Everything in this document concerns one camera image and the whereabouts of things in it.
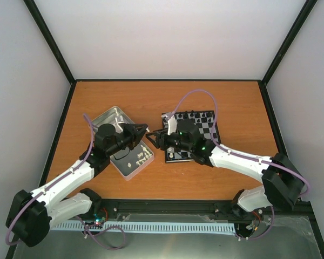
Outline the black frame rail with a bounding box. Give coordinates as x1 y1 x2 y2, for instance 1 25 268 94
100 199 237 221

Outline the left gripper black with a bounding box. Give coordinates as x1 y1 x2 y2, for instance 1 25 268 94
107 123 148 156

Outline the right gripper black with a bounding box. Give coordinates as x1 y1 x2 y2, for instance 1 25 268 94
145 128 192 152

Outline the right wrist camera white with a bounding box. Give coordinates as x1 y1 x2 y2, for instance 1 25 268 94
161 112 177 135

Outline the small circuit board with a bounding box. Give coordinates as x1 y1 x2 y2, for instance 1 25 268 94
85 208 109 231

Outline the black white chess board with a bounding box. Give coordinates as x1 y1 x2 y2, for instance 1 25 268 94
164 110 220 163

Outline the light blue cable duct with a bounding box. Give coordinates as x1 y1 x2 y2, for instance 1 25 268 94
51 221 237 236

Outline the purple cable on base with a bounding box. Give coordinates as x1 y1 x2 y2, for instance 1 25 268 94
75 215 127 250

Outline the pink tin box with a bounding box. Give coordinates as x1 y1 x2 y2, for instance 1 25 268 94
110 141 154 181

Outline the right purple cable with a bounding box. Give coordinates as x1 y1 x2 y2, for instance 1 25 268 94
172 89 311 200

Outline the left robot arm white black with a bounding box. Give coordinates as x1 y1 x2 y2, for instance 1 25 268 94
5 123 148 247

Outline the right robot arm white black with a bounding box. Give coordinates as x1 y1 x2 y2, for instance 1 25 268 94
146 119 309 219

